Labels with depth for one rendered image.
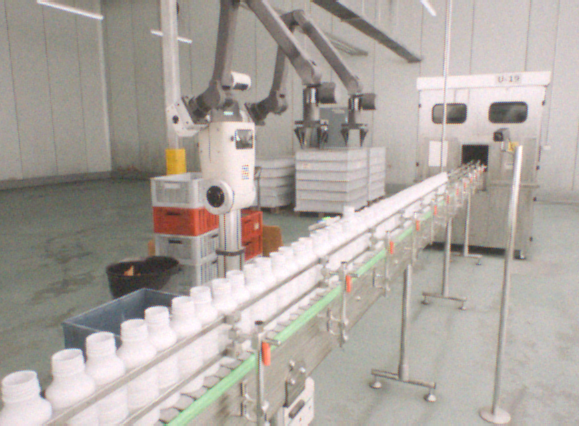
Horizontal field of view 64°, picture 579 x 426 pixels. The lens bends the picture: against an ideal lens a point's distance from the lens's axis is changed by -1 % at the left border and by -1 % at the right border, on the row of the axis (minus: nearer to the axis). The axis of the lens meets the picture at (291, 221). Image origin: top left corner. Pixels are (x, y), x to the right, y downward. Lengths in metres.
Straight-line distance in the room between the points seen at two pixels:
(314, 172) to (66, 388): 7.51
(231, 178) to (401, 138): 9.84
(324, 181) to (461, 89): 3.06
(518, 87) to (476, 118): 0.53
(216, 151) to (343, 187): 6.04
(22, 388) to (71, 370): 0.07
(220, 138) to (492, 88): 4.34
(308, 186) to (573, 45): 6.29
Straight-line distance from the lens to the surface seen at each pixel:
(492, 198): 5.89
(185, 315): 0.83
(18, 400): 0.66
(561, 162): 11.38
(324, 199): 8.03
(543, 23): 11.56
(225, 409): 0.94
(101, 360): 0.73
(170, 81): 11.55
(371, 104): 2.01
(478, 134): 5.85
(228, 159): 1.95
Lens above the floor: 1.45
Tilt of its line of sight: 11 degrees down
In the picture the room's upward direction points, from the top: straight up
